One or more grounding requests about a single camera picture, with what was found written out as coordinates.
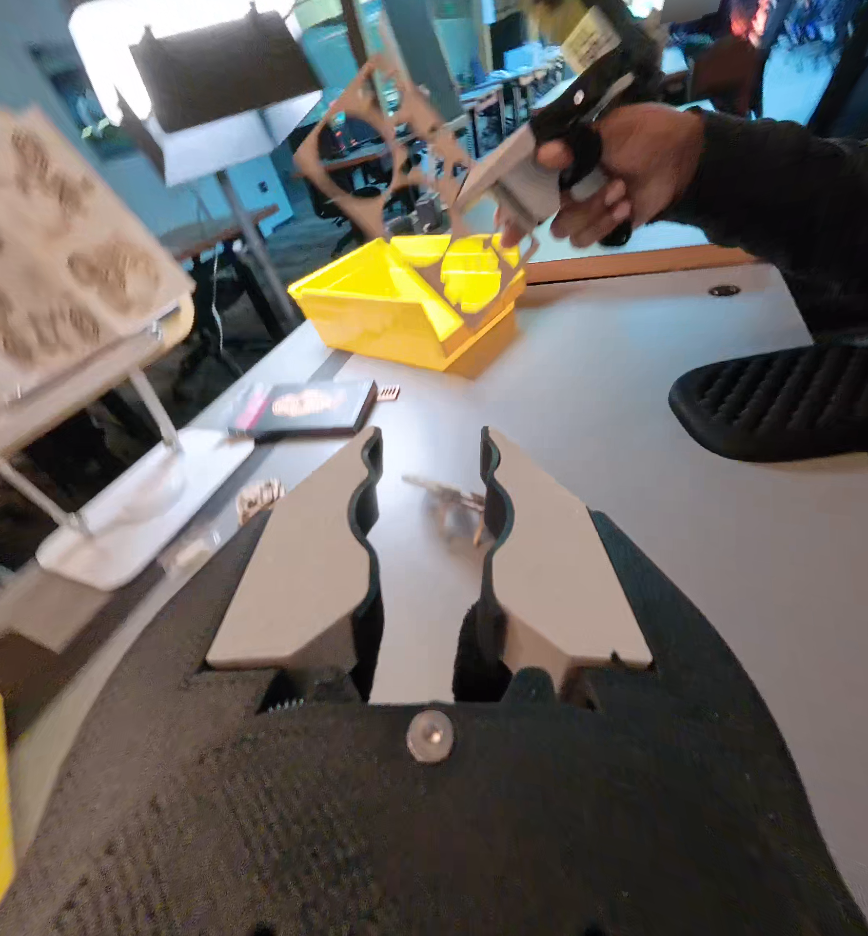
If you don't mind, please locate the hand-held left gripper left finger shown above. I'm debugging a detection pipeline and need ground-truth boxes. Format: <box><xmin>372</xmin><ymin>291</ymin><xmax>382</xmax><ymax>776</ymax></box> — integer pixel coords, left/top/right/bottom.
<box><xmin>205</xmin><ymin>426</ymin><xmax>385</xmax><ymax>703</ymax></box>

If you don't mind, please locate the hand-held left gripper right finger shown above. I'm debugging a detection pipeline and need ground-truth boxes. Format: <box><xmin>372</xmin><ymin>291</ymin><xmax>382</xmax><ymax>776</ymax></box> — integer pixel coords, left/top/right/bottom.
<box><xmin>452</xmin><ymin>426</ymin><xmax>654</xmax><ymax>703</ymax></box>

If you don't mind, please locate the stacked wooden gear disc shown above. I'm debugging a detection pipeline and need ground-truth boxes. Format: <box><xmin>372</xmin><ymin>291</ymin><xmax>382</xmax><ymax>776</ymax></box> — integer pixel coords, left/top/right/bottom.
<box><xmin>235</xmin><ymin>479</ymin><xmax>286</xmax><ymax>526</ymax></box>

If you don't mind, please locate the black puzzle box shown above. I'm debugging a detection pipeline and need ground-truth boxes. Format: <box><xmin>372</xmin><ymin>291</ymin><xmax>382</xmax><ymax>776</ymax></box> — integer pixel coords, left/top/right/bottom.
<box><xmin>227</xmin><ymin>379</ymin><xmax>378</xmax><ymax>443</ymax></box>

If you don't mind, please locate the wooden gear assembly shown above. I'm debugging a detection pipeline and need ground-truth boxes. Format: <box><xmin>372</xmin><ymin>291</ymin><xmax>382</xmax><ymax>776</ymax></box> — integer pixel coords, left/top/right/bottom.
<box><xmin>402</xmin><ymin>474</ymin><xmax>495</xmax><ymax>548</ymax></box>

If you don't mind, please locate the small clear plastic bag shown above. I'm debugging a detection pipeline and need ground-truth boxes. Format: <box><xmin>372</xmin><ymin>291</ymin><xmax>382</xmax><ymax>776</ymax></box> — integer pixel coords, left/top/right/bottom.
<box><xmin>158</xmin><ymin>530</ymin><xmax>223</xmax><ymax>575</ymax></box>

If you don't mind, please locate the grey desk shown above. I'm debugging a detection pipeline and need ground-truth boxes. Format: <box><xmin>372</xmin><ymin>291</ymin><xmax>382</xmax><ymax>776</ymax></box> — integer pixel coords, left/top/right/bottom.
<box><xmin>0</xmin><ymin>245</ymin><xmax>868</xmax><ymax>936</ymax></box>

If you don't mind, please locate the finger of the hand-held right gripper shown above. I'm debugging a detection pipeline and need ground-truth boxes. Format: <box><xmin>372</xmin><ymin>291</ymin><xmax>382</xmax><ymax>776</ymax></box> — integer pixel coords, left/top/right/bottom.
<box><xmin>453</xmin><ymin>124</ymin><xmax>553</xmax><ymax>211</ymax></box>
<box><xmin>491</xmin><ymin>156</ymin><xmax>577</xmax><ymax>231</ymax></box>

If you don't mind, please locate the white book stand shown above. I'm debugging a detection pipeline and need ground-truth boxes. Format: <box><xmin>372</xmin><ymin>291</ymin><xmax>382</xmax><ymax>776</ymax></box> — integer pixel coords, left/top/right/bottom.
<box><xmin>0</xmin><ymin>292</ymin><xmax>256</xmax><ymax>592</ymax></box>

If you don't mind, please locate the paper instruction sheet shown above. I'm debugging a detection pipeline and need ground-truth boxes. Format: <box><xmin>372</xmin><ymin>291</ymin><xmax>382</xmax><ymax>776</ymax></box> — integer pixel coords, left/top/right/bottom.
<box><xmin>0</xmin><ymin>91</ymin><xmax>194</xmax><ymax>469</ymax></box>

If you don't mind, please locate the wooden sheet frame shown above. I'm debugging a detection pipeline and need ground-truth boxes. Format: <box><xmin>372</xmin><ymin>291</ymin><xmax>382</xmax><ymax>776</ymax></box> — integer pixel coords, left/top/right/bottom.
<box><xmin>293</xmin><ymin>55</ymin><xmax>541</xmax><ymax>333</ymax></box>

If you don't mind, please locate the person's right forearm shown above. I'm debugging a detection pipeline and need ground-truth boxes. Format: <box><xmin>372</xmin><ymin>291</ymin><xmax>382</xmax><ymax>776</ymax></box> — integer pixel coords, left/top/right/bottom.
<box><xmin>668</xmin><ymin>110</ymin><xmax>868</xmax><ymax>345</ymax></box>

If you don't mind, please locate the black softbox lamp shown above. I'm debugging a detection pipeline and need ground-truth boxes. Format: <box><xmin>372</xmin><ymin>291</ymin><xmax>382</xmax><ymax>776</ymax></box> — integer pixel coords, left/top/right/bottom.
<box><xmin>116</xmin><ymin>3</ymin><xmax>325</xmax><ymax>330</ymax></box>

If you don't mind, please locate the person's right hand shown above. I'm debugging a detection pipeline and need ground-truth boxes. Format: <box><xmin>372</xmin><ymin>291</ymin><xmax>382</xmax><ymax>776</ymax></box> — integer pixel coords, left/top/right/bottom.
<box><xmin>496</xmin><ymin>102</ymin><xmax>706</xmax><ymax>250</ymax></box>

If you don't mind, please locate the wooden background table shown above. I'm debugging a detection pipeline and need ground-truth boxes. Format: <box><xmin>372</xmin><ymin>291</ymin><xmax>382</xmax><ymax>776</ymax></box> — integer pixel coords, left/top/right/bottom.
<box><xmin>158</xmin><ymin>205</ymin><xmax>281</xmax><ymax>264</ymax></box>

